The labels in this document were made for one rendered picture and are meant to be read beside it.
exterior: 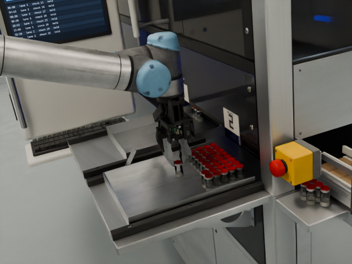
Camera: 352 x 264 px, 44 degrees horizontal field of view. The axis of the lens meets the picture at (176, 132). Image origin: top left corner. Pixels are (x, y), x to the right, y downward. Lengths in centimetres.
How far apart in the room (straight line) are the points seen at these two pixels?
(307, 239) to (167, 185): 40
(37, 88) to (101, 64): 101
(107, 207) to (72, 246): 146
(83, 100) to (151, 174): 73
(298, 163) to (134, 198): 44
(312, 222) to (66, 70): 62
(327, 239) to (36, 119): 122
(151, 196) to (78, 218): 170
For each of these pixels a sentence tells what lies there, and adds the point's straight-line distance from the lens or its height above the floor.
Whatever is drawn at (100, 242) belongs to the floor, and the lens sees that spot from 258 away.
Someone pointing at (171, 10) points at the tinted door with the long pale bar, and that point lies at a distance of 149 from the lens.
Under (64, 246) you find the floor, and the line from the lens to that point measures 264.
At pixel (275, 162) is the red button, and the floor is 101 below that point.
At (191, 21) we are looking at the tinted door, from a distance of 134.
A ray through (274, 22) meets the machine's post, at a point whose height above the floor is 131.
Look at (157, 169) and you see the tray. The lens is 130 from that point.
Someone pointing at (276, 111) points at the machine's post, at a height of 110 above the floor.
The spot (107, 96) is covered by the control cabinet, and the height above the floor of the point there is 91.
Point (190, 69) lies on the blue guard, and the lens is 140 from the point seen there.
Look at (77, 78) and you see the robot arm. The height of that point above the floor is 127.
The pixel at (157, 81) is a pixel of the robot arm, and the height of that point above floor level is 123.
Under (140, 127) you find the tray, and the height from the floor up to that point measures 88.
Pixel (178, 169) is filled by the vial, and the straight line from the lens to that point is 122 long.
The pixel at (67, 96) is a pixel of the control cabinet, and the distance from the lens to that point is 190.
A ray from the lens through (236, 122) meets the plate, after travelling 118.
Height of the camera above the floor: 149
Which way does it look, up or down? 23 degrees down
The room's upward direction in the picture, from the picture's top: 8 degrees counter-clockwise
